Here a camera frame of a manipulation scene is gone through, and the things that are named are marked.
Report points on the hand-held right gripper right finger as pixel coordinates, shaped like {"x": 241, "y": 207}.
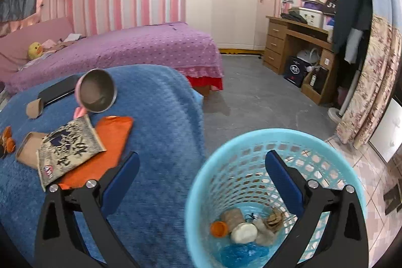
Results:
{"x": 284, "y": 181}

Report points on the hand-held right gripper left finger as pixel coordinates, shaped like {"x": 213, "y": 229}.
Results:
{"x": 121, "y": 183}

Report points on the brown paper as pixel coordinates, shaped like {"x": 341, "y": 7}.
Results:
{"x": 275, "y": 218}
{"x": 7, "y": 139}

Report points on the orange cloth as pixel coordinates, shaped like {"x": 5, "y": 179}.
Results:
{"x": 116, "y": 133}

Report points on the black and white snack packet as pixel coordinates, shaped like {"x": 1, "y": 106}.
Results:
{"x": 69, "y": 151}

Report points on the white round lid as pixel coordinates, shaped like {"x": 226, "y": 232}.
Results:
{"x": 243, "y": 232}

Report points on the light blue plastic basket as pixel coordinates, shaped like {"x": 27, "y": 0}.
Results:
{"x": 213, "y": 180}

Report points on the orange bottle cap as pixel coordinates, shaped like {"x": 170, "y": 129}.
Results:
{"x": 219, "y": 228}

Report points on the blue plastic bag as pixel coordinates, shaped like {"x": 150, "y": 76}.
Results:
{"x": 241, "y": 254}

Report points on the blue woven blanket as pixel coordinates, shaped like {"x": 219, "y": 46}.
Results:
{"x": 157, "y": 145}

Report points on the white fan stand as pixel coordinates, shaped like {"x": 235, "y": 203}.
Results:
{"x": 336, "y": 114}

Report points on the pink mug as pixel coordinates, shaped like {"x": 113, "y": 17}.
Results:
{"x": 97, "y": 92}

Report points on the tan phone case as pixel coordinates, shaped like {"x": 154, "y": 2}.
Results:
{"x": 28, "y": 148}

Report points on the black gift box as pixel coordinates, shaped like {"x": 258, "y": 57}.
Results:
{"x": 295, "y": 71}

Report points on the dark wooden stool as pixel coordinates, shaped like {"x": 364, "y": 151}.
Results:
{"x": 394, "y": 199}

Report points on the black phone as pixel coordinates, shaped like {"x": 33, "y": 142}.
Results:
{"x": 56, "y": 91}

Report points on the white cabinet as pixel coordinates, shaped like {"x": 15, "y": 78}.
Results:
{"x": 386, "y": 133}

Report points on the white round appliance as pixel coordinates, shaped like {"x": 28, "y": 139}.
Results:
{"x": 306, "y": 56}

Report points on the floral pale blue curtain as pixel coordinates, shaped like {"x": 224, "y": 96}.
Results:
{"x": 370, "y": 82}

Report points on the purple dotted bed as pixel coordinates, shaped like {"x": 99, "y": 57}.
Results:
{"x": 125, "y": 51}

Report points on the wooden desk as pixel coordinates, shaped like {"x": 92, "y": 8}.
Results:
{"x": 274, "y": 45}

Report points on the brown clothes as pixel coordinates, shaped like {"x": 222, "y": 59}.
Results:
{"x": 62, "y": 45}

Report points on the white cloth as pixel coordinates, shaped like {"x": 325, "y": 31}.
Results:
{"x": 73, "y": 37}

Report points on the pink plush toy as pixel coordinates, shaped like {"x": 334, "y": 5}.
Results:
{"x": 48, "y": 44}

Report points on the yellow duck plush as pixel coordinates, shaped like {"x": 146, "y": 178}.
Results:
{"x": 34, "y": 51}

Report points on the dark clothes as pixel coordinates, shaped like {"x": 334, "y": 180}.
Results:
{"x": 293, "y": 16}

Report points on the white storage box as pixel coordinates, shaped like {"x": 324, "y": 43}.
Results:
{"x": 312, "y": 18}

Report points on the pink bed headboard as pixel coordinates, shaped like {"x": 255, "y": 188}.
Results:
{"x": 31, "y": 32}

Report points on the purple box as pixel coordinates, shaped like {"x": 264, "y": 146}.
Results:
{"x": 312, "y": 5}

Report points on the hanging dark jacket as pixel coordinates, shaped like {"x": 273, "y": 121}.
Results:
{"x": 351, "y": 10}

